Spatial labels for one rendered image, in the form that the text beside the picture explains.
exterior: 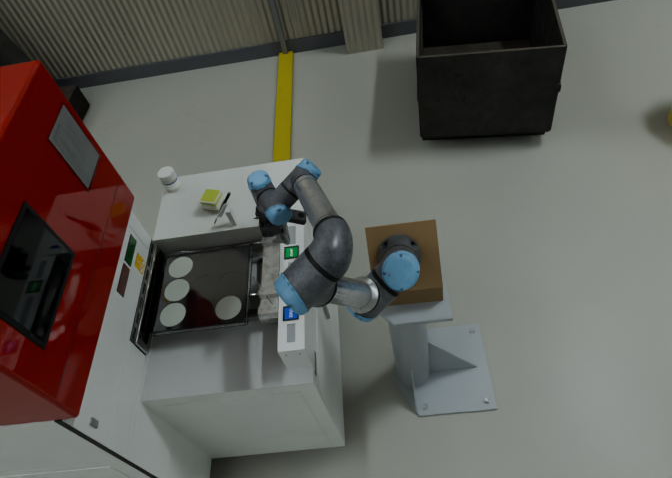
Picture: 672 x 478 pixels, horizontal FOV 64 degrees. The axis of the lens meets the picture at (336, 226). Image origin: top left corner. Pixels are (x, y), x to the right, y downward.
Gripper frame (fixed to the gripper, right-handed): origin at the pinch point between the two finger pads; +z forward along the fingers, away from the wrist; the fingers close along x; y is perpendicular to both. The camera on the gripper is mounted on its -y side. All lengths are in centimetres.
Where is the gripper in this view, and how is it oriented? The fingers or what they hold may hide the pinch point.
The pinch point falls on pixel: (289, 241)
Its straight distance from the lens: 198.2
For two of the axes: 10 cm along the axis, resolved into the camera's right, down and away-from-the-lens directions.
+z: 1.6, 6.1, 7.7
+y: -9.9, 1.3, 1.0
